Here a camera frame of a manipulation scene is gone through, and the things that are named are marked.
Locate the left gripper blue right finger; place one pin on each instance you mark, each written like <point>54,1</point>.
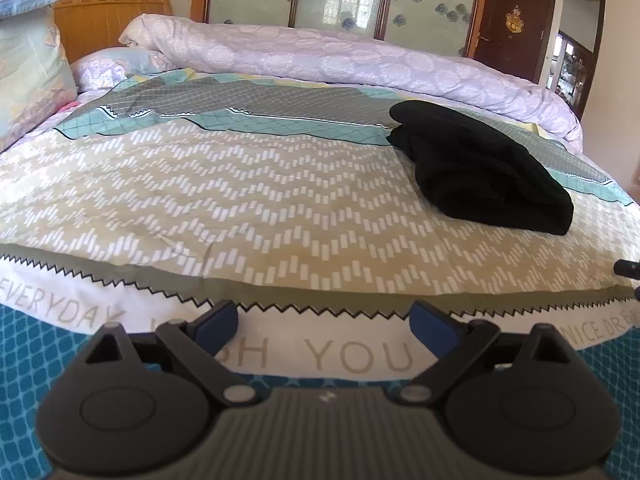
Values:
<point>457,347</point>

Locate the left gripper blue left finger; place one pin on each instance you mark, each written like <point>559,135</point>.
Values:
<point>193,347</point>

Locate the black pants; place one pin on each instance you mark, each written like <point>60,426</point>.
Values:
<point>471,171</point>

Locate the patterned bed cover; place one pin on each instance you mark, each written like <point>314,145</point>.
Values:
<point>160,197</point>

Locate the small lilac pillow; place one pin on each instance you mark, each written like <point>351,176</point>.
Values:
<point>105,68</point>

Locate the dark brown door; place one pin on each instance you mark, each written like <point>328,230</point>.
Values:
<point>553,43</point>

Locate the lilac rolled duvet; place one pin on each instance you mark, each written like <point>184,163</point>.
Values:
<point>342,58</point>

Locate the wooden headboard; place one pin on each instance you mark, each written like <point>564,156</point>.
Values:
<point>88,26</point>

